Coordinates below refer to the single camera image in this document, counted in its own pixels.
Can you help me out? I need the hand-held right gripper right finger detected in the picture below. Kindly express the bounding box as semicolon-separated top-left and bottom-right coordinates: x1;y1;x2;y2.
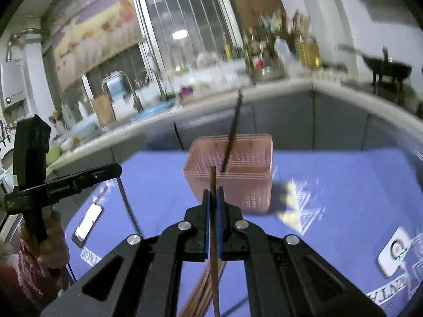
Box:
218;188;387;317

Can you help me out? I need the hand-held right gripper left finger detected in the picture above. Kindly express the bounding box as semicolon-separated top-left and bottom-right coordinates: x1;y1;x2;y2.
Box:
40;190;211;317

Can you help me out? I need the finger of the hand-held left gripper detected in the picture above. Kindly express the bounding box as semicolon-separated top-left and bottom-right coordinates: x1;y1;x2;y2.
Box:
77;163;123;190

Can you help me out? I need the brown wooden chopstick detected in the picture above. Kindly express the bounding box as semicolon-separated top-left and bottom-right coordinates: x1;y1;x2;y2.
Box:
210;166;221;317

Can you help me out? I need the dark chopstick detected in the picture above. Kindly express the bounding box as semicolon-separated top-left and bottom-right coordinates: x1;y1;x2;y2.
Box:
221;88;244;174
117;178;143;236

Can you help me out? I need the pink plastic utensil basket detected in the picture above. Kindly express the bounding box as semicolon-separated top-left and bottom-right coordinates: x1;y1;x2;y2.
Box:
182;134;274;215

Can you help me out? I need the bunch of wooden chopsticks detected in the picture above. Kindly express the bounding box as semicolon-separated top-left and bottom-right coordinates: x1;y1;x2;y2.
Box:
180;260;228;317

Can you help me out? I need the person's left hand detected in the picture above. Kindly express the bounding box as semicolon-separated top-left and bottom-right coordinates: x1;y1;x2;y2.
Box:
21;211;69;278

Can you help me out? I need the green bowl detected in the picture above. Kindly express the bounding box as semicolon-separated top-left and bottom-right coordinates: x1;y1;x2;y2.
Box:
45;144;62;166

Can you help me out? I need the pale plastic basin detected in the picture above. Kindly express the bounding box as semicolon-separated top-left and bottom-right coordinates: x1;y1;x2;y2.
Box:
70;120;102;142

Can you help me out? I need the black smartphone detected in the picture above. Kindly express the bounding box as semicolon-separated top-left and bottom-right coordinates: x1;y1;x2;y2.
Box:
72;203;104;249

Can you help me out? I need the wooden cutting board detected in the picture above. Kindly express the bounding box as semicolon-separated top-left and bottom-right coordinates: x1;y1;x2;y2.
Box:
92;93;117;127

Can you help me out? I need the white water heater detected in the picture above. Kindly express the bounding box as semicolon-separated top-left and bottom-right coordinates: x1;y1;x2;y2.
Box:
0;60;27;107

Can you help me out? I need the blue plastic basin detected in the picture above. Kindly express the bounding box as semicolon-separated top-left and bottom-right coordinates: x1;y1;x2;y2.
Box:
131;103;174;122

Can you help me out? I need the tall steel faucet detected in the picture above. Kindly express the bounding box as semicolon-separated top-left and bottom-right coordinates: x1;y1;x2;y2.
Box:
102;72;145;113

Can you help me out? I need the blue white water filter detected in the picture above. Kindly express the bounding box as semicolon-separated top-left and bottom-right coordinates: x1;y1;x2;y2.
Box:
106;74;128;97

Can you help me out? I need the curved steel faucet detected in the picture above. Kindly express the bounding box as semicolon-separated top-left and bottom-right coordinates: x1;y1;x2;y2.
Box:
141;67;167;101

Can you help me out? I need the silver exhaust pipe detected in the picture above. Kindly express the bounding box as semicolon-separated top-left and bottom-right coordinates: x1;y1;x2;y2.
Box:
7;28;50;60

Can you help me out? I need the printed blue tablecloth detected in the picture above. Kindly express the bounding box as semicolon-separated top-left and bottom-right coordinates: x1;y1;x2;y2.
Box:
64;150;423;317

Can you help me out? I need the fruit printed roller blind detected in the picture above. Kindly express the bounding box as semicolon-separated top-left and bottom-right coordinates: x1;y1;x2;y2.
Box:
49;0;146;90

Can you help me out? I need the grey kitchen cabinet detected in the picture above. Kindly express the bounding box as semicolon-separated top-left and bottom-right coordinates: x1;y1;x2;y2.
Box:
53;82;423;172

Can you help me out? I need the shallow metal basin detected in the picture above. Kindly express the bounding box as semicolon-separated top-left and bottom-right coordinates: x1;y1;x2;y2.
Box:
253;66;285;80

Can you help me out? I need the white square device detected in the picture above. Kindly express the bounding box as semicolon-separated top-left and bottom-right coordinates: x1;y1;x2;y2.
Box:
377;227;412;278

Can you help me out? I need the barred window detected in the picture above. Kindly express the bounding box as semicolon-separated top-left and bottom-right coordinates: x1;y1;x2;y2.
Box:
129;0;243;73

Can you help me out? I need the row of sauce bottles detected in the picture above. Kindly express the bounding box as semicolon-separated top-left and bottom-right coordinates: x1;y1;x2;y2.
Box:
223;11;285;73

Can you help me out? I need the white plastic jug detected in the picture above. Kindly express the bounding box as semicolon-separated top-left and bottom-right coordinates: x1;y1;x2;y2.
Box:
274;39;296;71

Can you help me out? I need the tray of eggs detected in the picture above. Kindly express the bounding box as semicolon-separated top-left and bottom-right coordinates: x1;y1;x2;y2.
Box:
312;68;351;81

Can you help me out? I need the large cooking oil bottle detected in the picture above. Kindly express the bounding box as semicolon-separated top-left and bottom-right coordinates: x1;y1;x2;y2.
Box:
297;30;322;70

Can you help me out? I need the black wok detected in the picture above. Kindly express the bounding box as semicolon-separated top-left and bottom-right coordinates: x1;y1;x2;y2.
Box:
336;44;414;80

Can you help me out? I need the black wall hook rack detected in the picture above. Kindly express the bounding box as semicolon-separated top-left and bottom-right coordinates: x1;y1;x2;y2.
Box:
0;119;16;154

